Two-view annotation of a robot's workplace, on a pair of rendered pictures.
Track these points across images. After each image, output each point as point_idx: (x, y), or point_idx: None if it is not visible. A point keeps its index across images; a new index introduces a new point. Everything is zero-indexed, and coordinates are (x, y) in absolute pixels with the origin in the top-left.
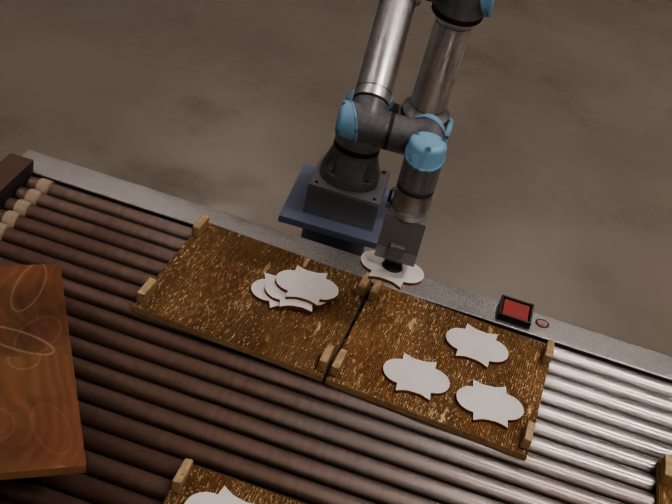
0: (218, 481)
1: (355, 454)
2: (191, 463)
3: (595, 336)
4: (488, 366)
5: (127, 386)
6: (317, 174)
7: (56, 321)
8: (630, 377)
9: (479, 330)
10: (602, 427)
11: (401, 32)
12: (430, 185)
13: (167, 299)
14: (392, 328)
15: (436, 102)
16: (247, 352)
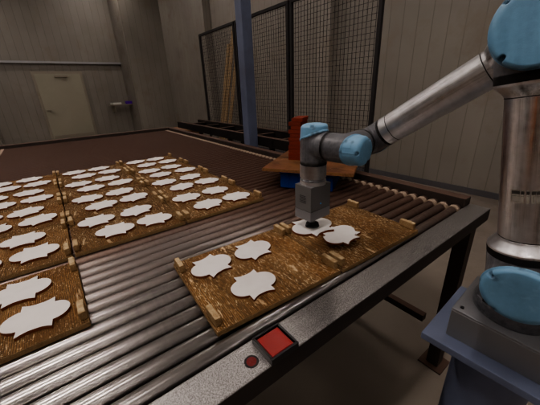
0: (251, 199)
1: (235, 227)
2: (258, 192)
3: (201, 403)
4: (235, 282)
5: None
6: None
7: None
8: (140, 387)
9: (264, 291)
10: (142, 317)
11: (437, 83)
12: (300, 153)
13: (348, 209)
14: (294, 259)
15: (498, 214)
16: None
